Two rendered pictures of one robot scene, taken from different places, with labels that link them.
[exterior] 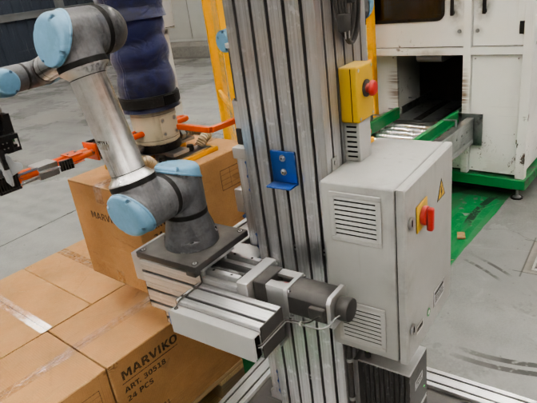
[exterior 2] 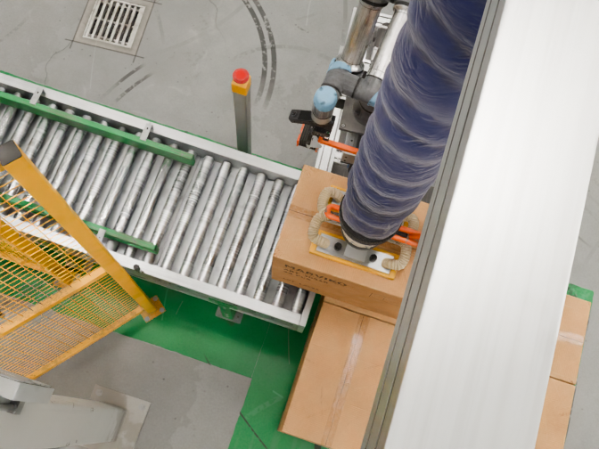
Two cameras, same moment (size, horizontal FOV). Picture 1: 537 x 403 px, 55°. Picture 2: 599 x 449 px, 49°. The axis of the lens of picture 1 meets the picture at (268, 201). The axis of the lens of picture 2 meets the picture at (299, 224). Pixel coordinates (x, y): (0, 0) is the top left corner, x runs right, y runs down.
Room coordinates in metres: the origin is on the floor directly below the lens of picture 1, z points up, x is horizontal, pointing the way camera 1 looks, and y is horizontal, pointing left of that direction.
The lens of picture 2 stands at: (2.61, 0.88, 3.51)
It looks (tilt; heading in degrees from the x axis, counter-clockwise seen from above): 73 degrees down; 234
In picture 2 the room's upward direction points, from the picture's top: 12 degrees clockwise
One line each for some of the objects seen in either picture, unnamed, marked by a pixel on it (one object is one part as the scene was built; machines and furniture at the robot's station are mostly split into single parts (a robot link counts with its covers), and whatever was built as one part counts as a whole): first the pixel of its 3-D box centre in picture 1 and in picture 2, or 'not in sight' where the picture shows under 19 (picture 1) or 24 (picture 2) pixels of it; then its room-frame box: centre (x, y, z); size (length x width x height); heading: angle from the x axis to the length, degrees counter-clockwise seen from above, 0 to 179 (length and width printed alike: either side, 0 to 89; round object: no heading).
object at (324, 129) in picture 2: not in sight; (321, 123); (1.99, 0.02, 1.34); 0.09 x 0.08 x 0.12; 138
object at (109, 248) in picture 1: (172, 205); (355, 246); (1.96, 0.39, 0.88); 0.60 x 0.40 x 0.40; 138
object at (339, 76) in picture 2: not in sight; (340, 80); (1.90, -0.04, 1.50); 0.11 x 0.11 x 0.08; 42
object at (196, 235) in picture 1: (188, 224); not in sight; (1.29, 0.22, 1.09); 0.15 x 0.15 x 0.10
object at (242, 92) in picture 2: not in sight; (243, 129); (2.12, -0.44, 0.50); 0.07 x 0.07 x 1.00; 47
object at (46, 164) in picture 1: (44, 169); not in sight; (1.62, 0.70, 1.20); 0.07 x 0.07 x 0.04; 48
